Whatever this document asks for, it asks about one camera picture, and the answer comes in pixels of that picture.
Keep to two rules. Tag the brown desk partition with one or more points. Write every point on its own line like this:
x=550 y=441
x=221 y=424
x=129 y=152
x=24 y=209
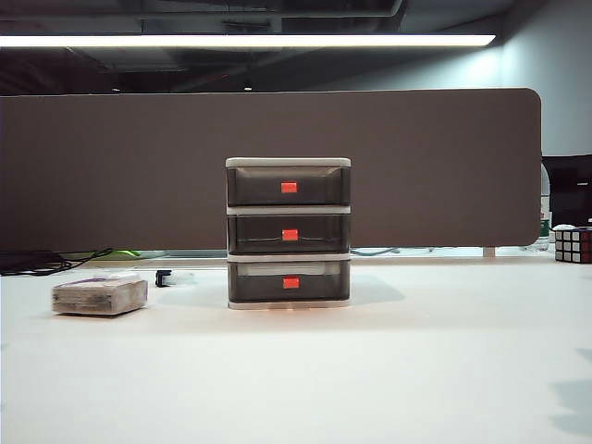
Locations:
x=139 y=176

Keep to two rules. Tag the small clear plastic piece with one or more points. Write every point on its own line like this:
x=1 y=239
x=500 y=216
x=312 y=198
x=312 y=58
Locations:
x=184 y=279

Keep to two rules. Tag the Rubik's cube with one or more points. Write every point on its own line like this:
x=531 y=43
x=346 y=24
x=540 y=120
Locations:
x=573 y=245

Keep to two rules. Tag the white plastic drawer cabinet frame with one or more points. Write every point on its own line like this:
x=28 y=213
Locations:
x=287 y=162

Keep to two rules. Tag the napkin pack with purple print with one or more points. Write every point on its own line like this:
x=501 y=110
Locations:
x=97 y=298

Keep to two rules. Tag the bottle with green label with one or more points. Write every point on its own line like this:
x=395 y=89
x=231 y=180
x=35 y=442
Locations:
x=546 y=208

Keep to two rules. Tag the bright green object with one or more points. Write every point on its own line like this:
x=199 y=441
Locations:
x=124 y=253

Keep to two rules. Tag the long ceiling light strip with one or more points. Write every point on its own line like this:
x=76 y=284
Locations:
x=231 y=40

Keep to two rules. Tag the small black clip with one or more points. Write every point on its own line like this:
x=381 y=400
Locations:
x=162 y=278

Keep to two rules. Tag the small ceiling spotlight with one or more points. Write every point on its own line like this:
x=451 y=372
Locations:
x=248 y=87

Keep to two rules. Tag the black monitor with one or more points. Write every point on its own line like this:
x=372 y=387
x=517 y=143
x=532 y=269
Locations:
x=571 y=185

